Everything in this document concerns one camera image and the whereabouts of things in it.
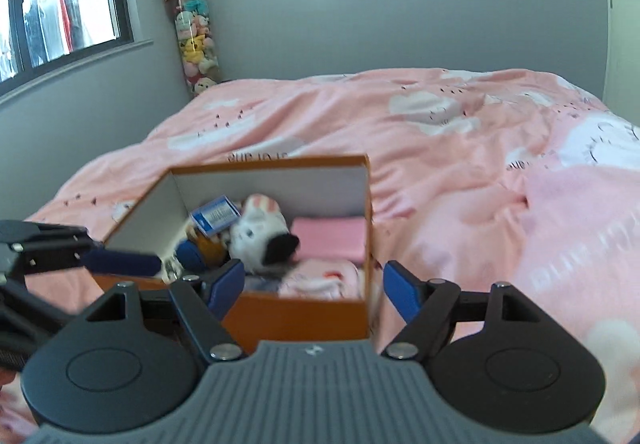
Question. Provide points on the pink printed blanket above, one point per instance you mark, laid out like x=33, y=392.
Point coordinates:
x=450, y=174

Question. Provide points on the white cat plush striped hat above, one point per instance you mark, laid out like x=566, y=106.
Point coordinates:
x=255, y=234

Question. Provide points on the clear tube of plush toys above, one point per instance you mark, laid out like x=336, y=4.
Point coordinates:
x=196, y=44

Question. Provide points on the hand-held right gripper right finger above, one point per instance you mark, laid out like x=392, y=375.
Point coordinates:
x=400, y=291

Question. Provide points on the orange cardboard box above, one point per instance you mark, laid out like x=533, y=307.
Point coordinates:
x=300, y=324

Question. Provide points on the white door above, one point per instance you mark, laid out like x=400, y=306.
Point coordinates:
x=622, y=24

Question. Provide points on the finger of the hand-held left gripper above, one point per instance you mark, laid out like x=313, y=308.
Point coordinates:
x=125, y=261

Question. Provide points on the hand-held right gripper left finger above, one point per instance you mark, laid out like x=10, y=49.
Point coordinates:
x=227, y=286

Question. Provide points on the pink studded case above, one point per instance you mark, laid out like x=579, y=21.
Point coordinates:
x=327, y=236

